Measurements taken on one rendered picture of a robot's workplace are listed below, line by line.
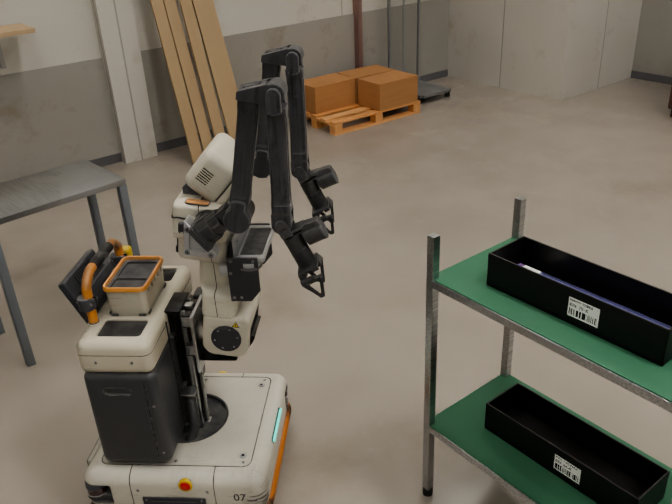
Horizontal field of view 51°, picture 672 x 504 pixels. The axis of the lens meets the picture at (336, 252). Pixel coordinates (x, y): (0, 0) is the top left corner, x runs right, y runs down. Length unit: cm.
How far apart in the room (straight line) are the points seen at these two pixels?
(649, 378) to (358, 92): 555
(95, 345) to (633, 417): 222
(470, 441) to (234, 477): 83
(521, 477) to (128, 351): 133
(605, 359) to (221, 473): 136
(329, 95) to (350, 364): 396
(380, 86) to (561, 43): 195
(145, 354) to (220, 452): 52
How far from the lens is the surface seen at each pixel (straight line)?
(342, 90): 705
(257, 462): 260
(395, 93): 700
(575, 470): 241
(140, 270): 255
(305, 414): 319
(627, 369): 195
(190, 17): 623
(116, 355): 238
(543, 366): 352
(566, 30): 763
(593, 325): 205
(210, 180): 216
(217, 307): 236
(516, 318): 208
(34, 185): 386
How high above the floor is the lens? 207
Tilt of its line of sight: 28 degrees down
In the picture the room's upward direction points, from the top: 3 degrees counter-clockwise
